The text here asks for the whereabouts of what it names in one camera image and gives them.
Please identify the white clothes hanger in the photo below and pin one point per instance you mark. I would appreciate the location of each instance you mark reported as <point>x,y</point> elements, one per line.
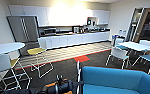
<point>78,76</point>

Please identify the yellow chair white legs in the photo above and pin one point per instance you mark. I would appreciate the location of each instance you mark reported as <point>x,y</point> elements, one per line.
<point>36,51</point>

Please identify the white lower kitchen cabinets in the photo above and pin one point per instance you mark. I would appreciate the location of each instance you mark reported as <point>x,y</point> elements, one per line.
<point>67,40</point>

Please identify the white kitchen cabinets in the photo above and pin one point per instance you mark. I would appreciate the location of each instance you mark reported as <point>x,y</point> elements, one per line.
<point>67,40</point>
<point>41,13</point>

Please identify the large blue sofa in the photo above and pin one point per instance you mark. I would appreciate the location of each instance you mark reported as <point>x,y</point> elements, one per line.
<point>117,81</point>

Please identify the black microwave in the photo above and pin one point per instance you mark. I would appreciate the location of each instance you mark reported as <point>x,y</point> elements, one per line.
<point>50,32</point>

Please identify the stainless steel refrigerator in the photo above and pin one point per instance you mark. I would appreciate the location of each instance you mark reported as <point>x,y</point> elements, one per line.
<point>24,28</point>

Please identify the black coffee machine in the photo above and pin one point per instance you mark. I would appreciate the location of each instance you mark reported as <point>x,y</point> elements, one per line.
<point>91,21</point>

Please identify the white upper kitchen cabinets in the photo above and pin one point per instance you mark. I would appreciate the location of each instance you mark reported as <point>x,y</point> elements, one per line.
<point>41,13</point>

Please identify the square white table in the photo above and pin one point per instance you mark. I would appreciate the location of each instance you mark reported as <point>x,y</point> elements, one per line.
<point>134,45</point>

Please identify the teal chair white legs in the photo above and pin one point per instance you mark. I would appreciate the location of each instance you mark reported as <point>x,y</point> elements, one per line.
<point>147,58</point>

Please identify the wooden framed glass door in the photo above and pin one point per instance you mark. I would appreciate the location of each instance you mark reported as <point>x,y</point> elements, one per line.
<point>147,28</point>

